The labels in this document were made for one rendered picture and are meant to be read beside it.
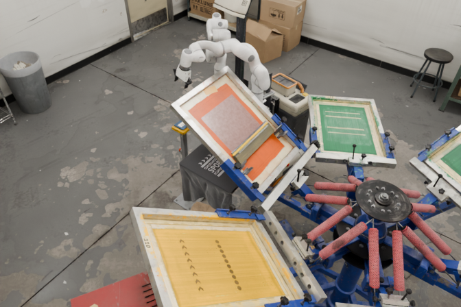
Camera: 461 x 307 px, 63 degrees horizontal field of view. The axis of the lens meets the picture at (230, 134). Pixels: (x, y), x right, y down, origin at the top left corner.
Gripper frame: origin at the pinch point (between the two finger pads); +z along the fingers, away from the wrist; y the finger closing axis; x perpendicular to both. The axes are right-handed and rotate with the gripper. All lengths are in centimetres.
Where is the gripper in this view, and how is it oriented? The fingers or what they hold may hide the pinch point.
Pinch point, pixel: (181, 83)
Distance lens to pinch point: 266.9
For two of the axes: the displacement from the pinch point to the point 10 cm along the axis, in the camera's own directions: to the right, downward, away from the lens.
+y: -7.7, -6.0, 2.2
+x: -5.9, 5.2, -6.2
